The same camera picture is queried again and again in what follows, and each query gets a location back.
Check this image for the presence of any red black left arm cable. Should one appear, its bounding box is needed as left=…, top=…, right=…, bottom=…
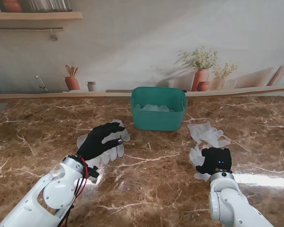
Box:
left=60, top=157, right=90, bottom=227

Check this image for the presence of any printed kitchen scene backdrop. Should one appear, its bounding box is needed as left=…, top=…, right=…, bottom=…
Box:
left=0, top=0, right=284, bottom=105

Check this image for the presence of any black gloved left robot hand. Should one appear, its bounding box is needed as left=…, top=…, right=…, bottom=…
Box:
left=77, top=122, right=126, bottom=164

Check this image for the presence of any green plastic basket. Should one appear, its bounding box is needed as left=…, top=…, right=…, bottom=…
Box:
left=130, top=87, right=188, bottom=132

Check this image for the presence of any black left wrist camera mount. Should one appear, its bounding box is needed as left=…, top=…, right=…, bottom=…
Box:
left=88, top=166, right=100, bottom=179

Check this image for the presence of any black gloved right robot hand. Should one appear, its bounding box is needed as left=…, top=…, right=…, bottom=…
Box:
left=195, top=147, right=232, bottom=176

